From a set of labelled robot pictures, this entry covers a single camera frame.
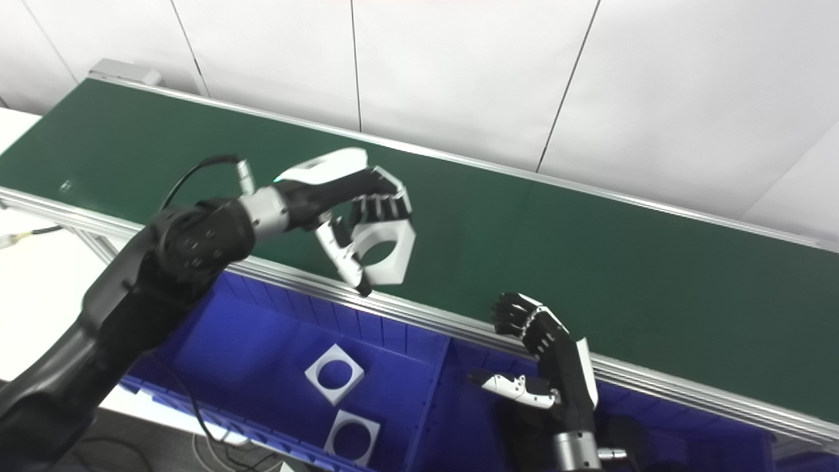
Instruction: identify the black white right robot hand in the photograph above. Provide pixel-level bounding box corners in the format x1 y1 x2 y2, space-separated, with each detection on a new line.
467 292 600 435

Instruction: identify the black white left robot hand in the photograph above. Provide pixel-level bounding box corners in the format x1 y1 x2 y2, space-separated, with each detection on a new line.
272 147 415 298

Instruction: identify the white square part with hole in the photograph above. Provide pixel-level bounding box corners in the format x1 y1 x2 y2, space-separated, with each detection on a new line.
341 165 418 286
324 409 381 467
304 344 366 406

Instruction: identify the green conveyor belt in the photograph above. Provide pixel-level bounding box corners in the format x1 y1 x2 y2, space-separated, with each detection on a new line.
0 73 839 450
0 79 839 423

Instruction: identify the blue plastic bin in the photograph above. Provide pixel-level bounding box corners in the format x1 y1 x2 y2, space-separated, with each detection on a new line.
121 272 453 472
410 338 839 472

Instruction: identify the grey conveyor motor box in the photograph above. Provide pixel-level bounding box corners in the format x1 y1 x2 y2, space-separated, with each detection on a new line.
88 58 161 86

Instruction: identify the aluminium conveyor leg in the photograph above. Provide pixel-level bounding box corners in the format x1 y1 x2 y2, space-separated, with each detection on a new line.
69 226 119 263

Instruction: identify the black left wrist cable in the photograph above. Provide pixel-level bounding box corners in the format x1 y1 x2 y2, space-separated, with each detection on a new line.
161 154 256 210

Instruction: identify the black cable with yellow plug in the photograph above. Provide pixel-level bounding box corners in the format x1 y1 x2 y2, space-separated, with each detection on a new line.
0 225 63 251

